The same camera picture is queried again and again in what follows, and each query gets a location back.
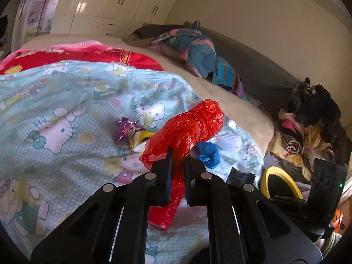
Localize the red blanket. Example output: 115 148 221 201
1 40 163 75

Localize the Hello Kitty light blue quilt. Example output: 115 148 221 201
0 60 265 264

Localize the black bin with yellow rim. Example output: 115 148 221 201
259 166 303 199

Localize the blue wrapper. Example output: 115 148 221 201
191 142 221 169

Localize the pile of clothes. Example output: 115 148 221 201
267 78 351 184

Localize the beige bed mattress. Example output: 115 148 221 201
21 34 274 154

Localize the grey headboard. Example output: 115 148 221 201
200 25 297 120

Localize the red plastic wrapper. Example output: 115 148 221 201
140 99 224 231

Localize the blue floral bundled blanket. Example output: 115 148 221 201
149 20 216 78

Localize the dark brown garment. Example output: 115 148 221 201
122 23 190 47

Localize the pink patterned sliding door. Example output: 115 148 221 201
11 0 59 52

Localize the right hand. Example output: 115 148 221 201
315 232 342 258

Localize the purple foil candy wrapper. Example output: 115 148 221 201
116 117 144 142

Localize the cream glossy wardrobe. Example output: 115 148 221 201
51 0 176 38

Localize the striped colourful cloth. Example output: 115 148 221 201
211 56 243 98

